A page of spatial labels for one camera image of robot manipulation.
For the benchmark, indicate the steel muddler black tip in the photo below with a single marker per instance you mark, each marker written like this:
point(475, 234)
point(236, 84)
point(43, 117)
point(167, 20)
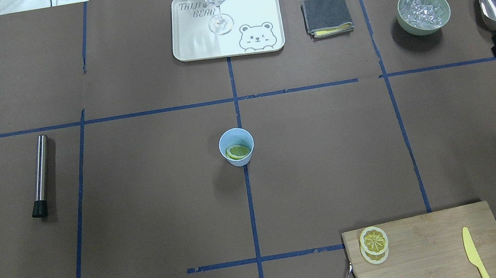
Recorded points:
point(40, 207)

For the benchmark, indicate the lemon slice stack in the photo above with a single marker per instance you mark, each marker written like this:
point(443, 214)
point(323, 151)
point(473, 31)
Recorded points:
point(373, 245)

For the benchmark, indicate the light blue paper cup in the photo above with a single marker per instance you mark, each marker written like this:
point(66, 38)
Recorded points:
point(235, 136)

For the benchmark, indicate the green bowl with ice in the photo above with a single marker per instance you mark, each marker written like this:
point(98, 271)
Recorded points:
point(422, 17)

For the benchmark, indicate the grey folded cloth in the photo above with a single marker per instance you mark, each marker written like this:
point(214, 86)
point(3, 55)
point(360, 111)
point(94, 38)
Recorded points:
point(325, 18)

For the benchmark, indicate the yellow plastic knife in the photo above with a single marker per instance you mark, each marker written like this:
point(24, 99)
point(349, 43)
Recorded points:
point(472, 253)

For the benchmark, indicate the bamboo cutting board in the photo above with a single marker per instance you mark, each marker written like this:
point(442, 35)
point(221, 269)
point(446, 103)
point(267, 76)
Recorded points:
point(431, 245)

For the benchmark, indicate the cream bear tray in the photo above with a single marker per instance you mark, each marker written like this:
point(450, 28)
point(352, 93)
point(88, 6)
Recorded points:
point(247, 27)

